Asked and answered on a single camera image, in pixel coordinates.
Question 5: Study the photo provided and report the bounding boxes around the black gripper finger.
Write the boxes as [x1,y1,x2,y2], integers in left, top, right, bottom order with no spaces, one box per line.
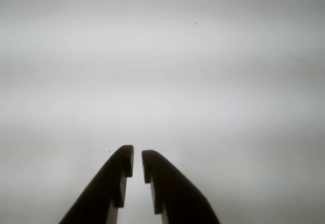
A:
[58,144,134,224]
[141,149,221,224]

